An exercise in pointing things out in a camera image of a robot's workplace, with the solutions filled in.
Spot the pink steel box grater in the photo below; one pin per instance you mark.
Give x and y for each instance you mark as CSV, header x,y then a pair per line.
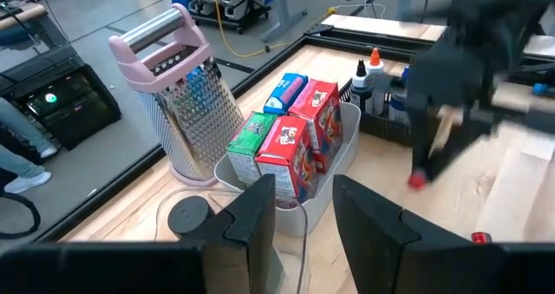
x,y
186,112

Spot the parts bin rack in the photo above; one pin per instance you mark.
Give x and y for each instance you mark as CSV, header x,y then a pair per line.
x,y
234,3

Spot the blue squeeze bottle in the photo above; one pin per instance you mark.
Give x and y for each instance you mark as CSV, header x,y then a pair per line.
x,y
399,107

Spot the blue Rice Krispies box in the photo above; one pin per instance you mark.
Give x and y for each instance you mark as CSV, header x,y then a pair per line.
x,y
284,94

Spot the clear plastic bin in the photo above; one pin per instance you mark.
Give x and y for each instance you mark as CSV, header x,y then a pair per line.
x,y
288,268

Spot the green Apple Jacks box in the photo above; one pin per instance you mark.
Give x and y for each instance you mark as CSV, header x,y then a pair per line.
x,y
249,148

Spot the grey plastic bin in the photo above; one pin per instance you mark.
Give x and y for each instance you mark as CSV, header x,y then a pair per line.
x,y
338,177

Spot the red Froot Loops box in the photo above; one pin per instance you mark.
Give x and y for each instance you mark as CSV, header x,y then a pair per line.
x,y
286,155
323,120

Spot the grey desk leg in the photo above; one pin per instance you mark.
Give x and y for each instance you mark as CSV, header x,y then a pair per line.
x,y
282,8

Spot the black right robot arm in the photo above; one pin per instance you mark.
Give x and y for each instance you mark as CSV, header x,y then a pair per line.
x,y
498,16

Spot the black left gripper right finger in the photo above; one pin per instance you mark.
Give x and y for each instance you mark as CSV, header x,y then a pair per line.
x,y
412,263

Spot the person's shoe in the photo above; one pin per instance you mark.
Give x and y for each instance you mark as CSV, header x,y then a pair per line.
x,y
26,182
48,151

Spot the orange spice bottle black lid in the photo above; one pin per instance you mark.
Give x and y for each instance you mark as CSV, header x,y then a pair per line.
x,y
188,213

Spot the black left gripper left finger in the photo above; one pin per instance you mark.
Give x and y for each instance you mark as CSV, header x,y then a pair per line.
x,y
234,259

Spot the person's leg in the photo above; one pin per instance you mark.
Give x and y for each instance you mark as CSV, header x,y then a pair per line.
x,y
21,125
17,164

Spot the black bottle tray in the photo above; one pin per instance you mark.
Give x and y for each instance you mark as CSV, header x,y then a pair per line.
x,y
381,129

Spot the red cap squeeze bottle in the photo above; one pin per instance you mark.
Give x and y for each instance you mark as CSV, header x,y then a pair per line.
x,y
375,68

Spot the black cap squeeze bottle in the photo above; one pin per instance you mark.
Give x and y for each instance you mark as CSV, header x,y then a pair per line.
x,y
360,86

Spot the black computer case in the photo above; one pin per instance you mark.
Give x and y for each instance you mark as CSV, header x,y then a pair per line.
x,y
73,112

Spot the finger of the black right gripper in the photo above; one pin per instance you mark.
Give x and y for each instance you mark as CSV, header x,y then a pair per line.
x,y
422,138
459,142

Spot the brown bottle red cap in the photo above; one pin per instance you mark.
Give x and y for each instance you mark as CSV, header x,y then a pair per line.
x,y
417,181

